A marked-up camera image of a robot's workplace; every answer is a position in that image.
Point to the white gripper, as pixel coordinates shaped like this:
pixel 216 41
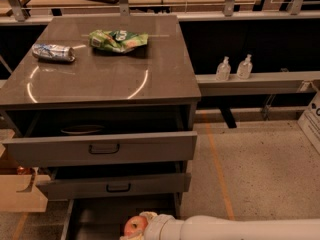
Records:
pixel 154 228

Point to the red apple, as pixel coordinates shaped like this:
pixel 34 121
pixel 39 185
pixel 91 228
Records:
pixel 135 224

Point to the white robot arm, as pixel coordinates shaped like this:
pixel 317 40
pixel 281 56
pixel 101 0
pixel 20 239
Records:
pixel 211 228

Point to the grey middle drawer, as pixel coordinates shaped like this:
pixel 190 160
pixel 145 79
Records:
pixel 115 186

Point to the grey drawer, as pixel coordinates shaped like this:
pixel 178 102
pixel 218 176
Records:
pixel 102 149
pixel 104 218
pixel 115 186

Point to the grey bottom drawer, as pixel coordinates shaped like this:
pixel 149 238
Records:
pixel 104 218

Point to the grey top drawer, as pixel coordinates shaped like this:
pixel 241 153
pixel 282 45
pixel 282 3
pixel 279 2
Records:
pixel 102 149

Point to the plate in top drawer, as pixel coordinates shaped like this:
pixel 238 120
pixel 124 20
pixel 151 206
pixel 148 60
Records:
pixel 82 129

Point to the grey drawer cabinet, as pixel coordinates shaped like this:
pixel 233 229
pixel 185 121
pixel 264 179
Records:
pixel 151 89

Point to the cardboard box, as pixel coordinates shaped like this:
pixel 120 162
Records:
pixel 18 192

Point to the left clear sanitizer bottle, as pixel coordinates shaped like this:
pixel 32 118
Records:
pixel 223 70

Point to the clear sanitizer bottle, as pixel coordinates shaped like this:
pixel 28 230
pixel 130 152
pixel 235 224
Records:
pixel 245 68
pixel 223 70

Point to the green chip bag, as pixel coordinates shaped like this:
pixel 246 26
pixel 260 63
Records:
pixel 118 41

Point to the right clear sanitizer bottle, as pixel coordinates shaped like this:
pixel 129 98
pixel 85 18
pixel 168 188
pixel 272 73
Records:
pixel 245 68

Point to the crushed silver blue can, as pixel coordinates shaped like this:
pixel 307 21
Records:
pixel 53 52

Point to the white sign board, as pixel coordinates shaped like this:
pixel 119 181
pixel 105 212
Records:
pixel 309 121

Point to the wooden background desk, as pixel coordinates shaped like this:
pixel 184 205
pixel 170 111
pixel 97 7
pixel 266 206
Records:
pixel 132 3

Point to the grey metal shelf rail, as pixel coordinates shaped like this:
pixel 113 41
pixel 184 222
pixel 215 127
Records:
pixel 260 83

